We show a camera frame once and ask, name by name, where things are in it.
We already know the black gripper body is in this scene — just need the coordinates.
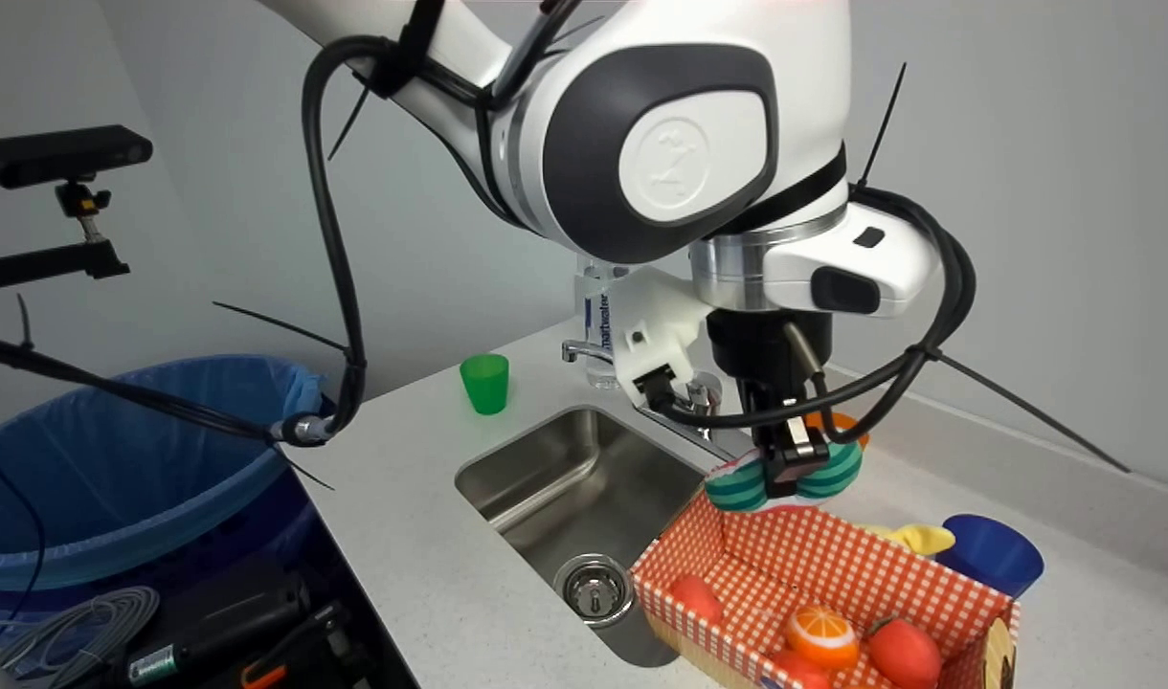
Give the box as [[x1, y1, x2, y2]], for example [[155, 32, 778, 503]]
[[706, 306, 839, 410]]

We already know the watermelon slice plush toy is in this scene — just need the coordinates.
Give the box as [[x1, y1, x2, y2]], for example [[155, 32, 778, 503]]
[[706, 435, 871, 517]]

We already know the yellow plush toy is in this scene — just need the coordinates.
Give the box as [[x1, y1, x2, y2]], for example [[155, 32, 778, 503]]
[[866, 522, 960, 563]]

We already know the small red toy fruit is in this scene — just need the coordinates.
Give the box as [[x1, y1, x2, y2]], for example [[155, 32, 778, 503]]
[[667, 573, 727, 633]]

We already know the chrome sink faucet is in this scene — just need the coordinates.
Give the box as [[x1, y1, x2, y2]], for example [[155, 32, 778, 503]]
[[558, 332, 755, 466]]

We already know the orange half toy fruit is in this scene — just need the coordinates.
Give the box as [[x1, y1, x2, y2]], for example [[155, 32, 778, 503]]
[[784, 601, 866, 676]]

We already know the stainless steel sink basin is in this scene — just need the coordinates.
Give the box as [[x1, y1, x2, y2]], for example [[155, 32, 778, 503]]
[[454, 401, 727, 673]]

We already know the large red toy fruit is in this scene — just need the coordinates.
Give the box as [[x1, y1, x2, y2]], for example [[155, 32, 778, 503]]
[[866, 615, 945, 689]]

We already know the red checkered basket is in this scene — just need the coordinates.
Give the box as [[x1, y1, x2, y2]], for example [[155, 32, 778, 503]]
[[627, 493, 1022, 689]]

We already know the blue plastic bowl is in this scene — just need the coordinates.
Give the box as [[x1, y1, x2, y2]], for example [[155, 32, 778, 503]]
[[939, 512, 1048, 605]]

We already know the green plastic cup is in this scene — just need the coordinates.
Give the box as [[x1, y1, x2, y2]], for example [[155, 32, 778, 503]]
[[457, 354, 512, 419]]

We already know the blue lined trash bin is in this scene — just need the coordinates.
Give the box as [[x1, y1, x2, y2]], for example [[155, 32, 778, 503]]
[[0, 354, 335, 633]]

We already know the grey mesh pad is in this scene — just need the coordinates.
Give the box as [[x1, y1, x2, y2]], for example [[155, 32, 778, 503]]
[[0, 582, 166, 689]]

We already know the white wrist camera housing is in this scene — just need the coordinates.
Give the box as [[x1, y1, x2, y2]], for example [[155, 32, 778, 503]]
[[604, 272, 727, 423]]

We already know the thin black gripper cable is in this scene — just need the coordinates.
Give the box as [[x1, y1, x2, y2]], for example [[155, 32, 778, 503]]
[[651, 188, 982, 434]]

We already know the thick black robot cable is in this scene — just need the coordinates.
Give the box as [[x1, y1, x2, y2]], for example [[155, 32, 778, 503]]
[[0, 35, 415, 452]]

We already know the black bar stereo camera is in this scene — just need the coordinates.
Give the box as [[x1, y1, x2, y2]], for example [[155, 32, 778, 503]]
[[0, 124, 157, 197]]

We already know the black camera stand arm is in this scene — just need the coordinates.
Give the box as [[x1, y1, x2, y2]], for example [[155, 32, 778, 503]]
[[0, 178, 134, 299]]

